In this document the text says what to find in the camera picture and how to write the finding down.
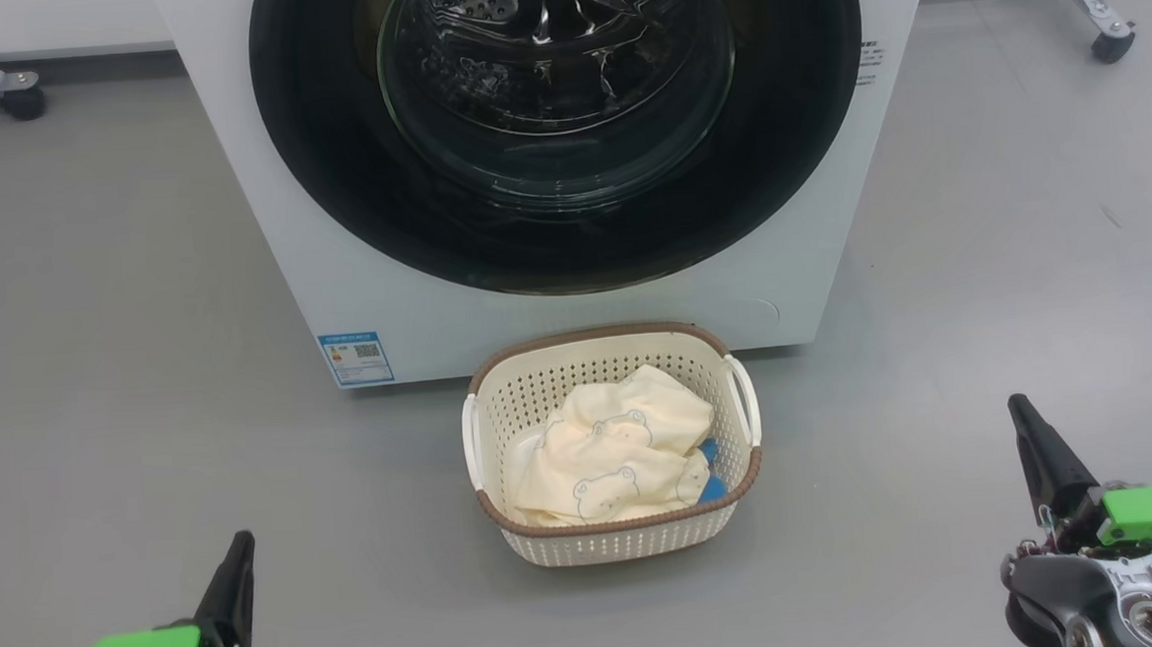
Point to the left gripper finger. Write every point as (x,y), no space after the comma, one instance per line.
(231,598)

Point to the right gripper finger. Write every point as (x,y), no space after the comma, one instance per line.
(1052,471)

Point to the cream bear print garment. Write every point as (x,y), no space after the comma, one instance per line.
(565,482)
(654,403)

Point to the grey washing machine door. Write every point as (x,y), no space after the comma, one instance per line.
(331,159)

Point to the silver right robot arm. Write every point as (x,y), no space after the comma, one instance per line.
(1083,593)

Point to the white front-load washing machine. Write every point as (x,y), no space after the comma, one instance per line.
(315,239)

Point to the blue energy label sticker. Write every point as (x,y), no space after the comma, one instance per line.
(356,358)

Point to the cream basket with brown rim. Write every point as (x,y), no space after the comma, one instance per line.
(607,544)

